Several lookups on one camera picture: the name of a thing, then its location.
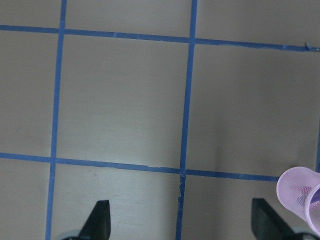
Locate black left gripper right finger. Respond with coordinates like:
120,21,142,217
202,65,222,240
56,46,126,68
251,198,296,240

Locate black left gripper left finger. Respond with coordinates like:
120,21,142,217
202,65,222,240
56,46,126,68
79,200,111,240

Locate pink highlighter pen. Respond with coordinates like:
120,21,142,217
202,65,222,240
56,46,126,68
290,185,312,204

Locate pink mesh cup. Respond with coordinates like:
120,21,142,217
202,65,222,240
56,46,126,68
276,167,320,235

